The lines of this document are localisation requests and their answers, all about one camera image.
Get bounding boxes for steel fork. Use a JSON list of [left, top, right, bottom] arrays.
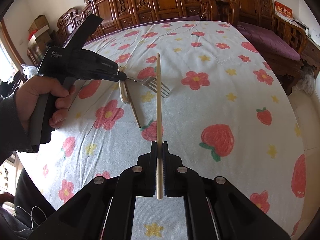
[[127, 76, 171, 98]]

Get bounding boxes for light wooden chopstick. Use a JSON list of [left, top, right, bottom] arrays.
[[156, 53, 163, 199]]

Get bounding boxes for left forearm dark sleeve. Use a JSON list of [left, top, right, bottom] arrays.
[[0, 87, 39, 164]]

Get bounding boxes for person's left hand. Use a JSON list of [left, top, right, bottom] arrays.
[[15, 76, 75, 131]]

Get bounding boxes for dark wooden chopstick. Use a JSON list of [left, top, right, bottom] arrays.
[[124, 81, 141, 128]]

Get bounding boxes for cardboard boxes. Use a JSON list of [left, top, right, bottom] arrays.
[[26, 14, 53, 63]]

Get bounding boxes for floral strawberry tablecloth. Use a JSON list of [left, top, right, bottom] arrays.
[[19, 21, 305, 237]]

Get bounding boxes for carved wooden bench back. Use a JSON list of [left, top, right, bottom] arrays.
[[57, 0, 274, 44]]

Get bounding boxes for wooden armchair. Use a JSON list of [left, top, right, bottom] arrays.
[[201, 0, 239, 27]]

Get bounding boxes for purple seat cushion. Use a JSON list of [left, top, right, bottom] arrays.
[[236, 22, 300, 61]]

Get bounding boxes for white plastic bag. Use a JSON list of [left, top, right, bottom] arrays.
[[292, 66, 316, 96]]

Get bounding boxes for red box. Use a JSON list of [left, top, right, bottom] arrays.
[[274, 0, 293, 23]]

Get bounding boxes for wooden side cabinet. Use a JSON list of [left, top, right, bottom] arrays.
[[273, 15, 320, 95]]

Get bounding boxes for white cable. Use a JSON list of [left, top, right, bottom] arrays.
[[10, 205, 49, 233]]

